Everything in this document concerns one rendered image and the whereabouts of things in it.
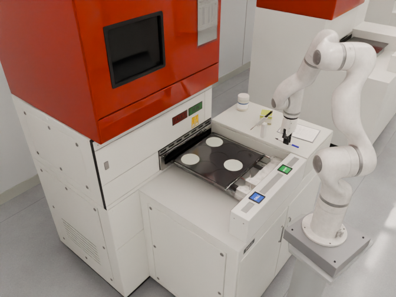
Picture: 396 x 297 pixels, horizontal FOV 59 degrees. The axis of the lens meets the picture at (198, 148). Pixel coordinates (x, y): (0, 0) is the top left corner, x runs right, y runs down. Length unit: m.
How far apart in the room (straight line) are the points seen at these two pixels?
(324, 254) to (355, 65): 0.74
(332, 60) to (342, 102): 0.15
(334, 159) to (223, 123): 0.91
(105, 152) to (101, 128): 0.17
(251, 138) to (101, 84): 0.95
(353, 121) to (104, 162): 1.03
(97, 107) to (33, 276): 1.58
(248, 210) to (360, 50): 0.76
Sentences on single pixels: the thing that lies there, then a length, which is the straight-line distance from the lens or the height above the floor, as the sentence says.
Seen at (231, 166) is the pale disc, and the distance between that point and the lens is 1.85.
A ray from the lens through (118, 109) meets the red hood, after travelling 1.48.
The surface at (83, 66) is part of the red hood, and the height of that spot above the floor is 1.56.
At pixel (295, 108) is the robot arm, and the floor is 1.22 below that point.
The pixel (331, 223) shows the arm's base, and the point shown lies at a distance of 1.55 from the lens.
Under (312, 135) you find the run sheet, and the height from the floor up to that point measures 0.97.
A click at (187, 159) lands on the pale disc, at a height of 0.90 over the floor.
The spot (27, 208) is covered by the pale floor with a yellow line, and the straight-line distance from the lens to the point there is 3.21.
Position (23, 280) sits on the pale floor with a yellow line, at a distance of 2.72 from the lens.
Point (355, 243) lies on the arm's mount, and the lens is 1.66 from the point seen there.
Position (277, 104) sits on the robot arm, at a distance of 1.71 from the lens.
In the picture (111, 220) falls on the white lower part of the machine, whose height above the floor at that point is 0.74.
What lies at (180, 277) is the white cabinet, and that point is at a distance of 2.09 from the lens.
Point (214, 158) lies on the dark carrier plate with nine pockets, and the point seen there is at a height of 0.90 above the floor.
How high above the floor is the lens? 2.04
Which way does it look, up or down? 35 degrees down
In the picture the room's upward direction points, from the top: straight up
